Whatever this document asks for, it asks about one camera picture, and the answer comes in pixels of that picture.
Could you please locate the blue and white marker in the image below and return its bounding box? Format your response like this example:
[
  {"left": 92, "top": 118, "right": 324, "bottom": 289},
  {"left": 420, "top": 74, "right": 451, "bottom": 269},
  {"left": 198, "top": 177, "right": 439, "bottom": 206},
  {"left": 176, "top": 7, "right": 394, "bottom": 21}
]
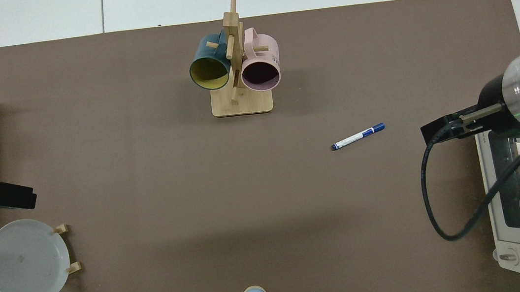
[{"left": 328, "top": 122, "right": 388, "bottom": 152}]

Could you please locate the grey plate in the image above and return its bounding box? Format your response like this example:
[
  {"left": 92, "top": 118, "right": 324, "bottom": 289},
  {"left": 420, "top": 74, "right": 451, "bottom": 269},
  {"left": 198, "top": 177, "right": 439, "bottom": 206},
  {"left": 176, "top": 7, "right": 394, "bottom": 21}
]
[{"left": 0, "top": 214, "right": 74, "bottom": 292}]

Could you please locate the wooden plate rack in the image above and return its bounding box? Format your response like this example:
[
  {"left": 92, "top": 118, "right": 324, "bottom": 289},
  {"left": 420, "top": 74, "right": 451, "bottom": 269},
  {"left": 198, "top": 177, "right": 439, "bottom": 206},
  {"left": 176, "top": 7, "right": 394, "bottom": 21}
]
[{"left": 0, "top": 222, "right": 85, "bottom": 292}]

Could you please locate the brown table cloth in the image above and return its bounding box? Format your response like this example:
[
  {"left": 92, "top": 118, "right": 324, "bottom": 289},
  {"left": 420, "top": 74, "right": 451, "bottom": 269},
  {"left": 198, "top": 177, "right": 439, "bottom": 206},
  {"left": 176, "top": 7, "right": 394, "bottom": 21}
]
[{"left": 0, "top": 0, "right": 520, "bottom": 292}]

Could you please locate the pink mug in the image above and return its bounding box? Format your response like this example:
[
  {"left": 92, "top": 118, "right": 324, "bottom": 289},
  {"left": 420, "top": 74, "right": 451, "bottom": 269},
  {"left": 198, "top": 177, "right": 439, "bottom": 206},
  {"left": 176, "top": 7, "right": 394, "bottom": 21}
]
[{"left": 235, "top": 25, "right": 284, "bottom": 94}]

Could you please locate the dark blue mug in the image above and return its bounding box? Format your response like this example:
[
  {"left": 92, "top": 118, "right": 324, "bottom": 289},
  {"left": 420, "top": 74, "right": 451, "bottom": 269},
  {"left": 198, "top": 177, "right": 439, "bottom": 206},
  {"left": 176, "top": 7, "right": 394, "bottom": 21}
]
[{"left": 185, "top": 31, "right": 235, "bottom": 93}]

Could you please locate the wooden cup stand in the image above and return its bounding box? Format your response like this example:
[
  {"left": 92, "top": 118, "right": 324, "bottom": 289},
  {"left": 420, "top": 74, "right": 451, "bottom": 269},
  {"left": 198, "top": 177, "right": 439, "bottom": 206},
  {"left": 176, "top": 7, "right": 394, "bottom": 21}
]
[{"left": 198, "top": 0, "right": 275, "bottom": 120}]

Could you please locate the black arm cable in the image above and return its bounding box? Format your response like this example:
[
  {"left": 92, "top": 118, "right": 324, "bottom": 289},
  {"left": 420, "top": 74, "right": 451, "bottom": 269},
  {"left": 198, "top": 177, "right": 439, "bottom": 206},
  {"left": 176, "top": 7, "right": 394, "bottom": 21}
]
[{"left": 413, "top": 102, "right": 520, "bottom": 245}]

